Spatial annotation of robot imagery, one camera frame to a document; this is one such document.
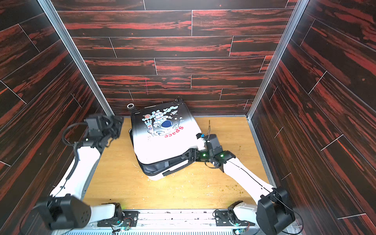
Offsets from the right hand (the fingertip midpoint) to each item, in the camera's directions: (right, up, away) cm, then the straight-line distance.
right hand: (189, 153), depth 81 cm
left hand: (-35, +18, -1) cm, 40 cm away
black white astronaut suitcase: (-16, +11, 0) cm, 20 cm away
